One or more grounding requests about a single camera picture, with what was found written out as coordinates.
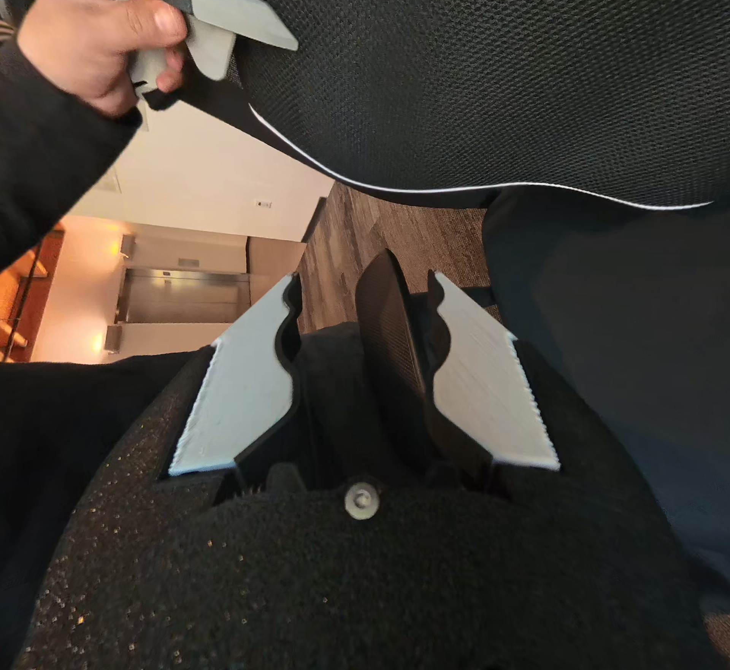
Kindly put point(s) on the person's left hand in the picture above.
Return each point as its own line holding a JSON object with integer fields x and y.
{"x": 74, "y": 37}

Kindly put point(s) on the black mesh office chair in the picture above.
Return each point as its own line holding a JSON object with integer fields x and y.
{"x": 485, "y": 54}

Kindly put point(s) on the person's black jacket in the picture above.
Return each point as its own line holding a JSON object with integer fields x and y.
{"x": 85, "y": 453}

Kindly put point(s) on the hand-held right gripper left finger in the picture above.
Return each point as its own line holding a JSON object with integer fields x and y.
{"x": 239, "y": 390}

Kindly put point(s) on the wooden shelving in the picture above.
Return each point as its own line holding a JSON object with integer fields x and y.
{"x": 28, "y": 294}

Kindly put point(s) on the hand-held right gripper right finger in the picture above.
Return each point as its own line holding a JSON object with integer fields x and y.
{"x": 490, "y": 390}

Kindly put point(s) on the person's left forearm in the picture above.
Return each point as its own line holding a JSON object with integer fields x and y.
{"x": 45, "y": 157}

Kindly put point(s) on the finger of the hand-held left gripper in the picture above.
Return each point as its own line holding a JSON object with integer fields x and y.
{"x": 245, "y": 14}

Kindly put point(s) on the metal elevator door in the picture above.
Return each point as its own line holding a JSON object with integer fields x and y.
{"x": 182, "y": 296}

